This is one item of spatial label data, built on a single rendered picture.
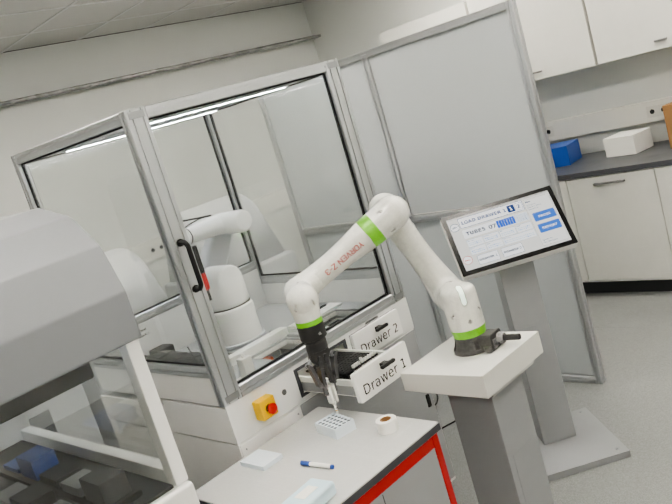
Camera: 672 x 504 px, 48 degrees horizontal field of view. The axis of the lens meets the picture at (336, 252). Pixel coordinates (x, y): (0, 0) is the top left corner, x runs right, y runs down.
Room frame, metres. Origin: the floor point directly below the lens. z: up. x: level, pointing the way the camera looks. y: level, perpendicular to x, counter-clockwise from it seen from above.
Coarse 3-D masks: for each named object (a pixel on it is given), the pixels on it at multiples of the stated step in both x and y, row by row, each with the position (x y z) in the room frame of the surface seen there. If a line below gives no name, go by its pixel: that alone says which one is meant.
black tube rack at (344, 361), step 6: (342, 354) 2.82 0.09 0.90; (348, 354) 2.80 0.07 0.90; (354, 354) 2.78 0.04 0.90; (360, 354) 2.76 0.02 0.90; (366, 354) 2.74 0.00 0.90; (342, 360) 2.76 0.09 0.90; (348, 360) 2.73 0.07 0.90; (354, 360) 2.72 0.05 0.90; (330, 366) 2.73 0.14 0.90; (342, 366) 2.69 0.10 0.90; (348, 366) 2.67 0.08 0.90; (324, 372) 2.69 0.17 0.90; (342, 372) 2.63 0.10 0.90; (342, 378) 2.65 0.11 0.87; (348, 378) 2.62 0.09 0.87
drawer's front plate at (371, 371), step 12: (396, 348) 2.65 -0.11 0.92; (372, 360) 2.58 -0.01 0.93; (396, 360) 2.64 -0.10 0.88; (408, 360) 2.68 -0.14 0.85; (360, 372) 2.51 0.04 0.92; (372, 372) 2.55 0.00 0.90; (384, 372) 2.59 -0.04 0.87; (360, 384) 2.50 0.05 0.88; (384, 384) 2.58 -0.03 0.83; (360, 396) 2.49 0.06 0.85; (372, 396) 2.53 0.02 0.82
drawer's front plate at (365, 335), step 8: (392, 312) 3.10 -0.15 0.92; (376, 320) 3.04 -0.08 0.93; (384, 320) 3.06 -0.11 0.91; (392, 320) 3.09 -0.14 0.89; (368, 328) 2.99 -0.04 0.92; (384, 328) 3.05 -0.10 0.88; (392, 328) 3.08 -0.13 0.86; (400, 328) 3.11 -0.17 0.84; (352, 336) 2.93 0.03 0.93; (360, 336) 2.95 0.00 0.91; (368, 336) 2.98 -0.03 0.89; (376, 336) 3.01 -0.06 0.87; (384, 336) 3.04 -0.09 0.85; (392, 336) 3.07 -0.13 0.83; (352, 344) 2.93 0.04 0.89; (360, 344) 2.94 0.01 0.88; (376, 344) 3.00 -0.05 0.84; (384, 344) 3.03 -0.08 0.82
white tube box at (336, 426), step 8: (328, 416) 2.53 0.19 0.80; (336, 416) 2.52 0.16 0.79; (344, 416) 2.48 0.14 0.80; (320, 424) 2.48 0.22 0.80; (328, 424) 2.46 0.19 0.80; (336, 424) 2.45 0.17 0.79; (344, 424) 2.42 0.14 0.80; (352, 424) 2.43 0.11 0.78; (320, 432) 2.48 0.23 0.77; (328, 432) 2.43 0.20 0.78; (336, 432) 2.40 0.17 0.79; (344, 432) 2.41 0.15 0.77
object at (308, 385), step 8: (368, 352) 2.79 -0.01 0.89; (376, 352) 2.76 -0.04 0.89; (304, 368) 2.81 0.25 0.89; (304, 376) 2.72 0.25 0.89; (304, 384) 2.72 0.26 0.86; (312, 384) 2.69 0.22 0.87; (336, 384) 2.59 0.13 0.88; (344, 384) 2.56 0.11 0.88; (352, 384) 2.53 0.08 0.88; (320, 392) 2.67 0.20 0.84; (344, 392) 2.57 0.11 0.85; (352, 392) 2.54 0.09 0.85
